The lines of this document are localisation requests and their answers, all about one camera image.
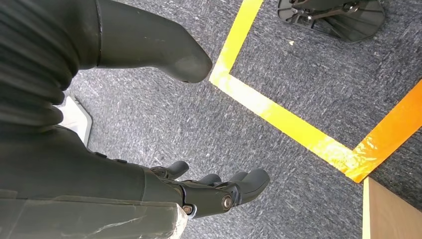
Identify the white rounded plate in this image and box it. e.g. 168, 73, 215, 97
52, 95, 93, 147

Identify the black ribbed foot plate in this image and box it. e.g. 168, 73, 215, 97
277, 0, 386, 43

